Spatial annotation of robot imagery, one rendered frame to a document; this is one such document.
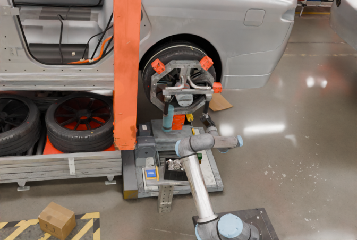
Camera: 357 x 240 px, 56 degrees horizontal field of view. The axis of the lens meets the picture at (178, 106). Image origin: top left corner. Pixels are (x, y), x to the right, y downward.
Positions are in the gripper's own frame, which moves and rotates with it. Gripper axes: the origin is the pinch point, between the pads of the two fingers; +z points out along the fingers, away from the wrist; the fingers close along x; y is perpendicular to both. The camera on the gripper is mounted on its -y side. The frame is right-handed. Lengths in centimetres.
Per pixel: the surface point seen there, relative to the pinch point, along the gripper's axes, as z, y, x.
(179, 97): -6.8, -36.3, -1.2
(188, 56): 15, -48, 24
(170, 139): 12, 11, -47
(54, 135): 0, -81, -104
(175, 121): 6.1, -8.2, -26.7
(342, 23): 129, 126, 170
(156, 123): 36, 2, -55
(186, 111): 7.1, -9.1, -11.5
